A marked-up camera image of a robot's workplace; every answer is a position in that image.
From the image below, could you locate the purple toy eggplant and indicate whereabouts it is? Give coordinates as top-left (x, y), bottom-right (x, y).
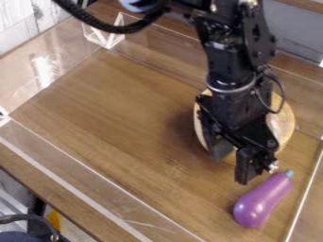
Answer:
top-left (233, 169), bottom-right (294, 229)

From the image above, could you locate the black cable bottom left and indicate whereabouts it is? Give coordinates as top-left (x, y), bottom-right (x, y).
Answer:
top-left (0, 214), bottom-right (68, 242)

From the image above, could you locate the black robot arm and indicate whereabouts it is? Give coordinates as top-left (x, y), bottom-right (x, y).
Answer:
top-left (171, 0), bottom-right (279, 184)

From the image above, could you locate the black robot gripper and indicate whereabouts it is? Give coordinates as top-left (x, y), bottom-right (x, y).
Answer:
top-left (196, 84), bottom-right (279, 185)

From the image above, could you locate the clear acrylic corner bracket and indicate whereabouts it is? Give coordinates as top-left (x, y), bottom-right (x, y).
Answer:
top-left (80, 10), bottom-right (127, 50)

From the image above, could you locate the clear acrylic tray wall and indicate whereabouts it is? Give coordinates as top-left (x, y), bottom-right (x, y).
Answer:
top-left (0, 10), bottom-right (323, 242)

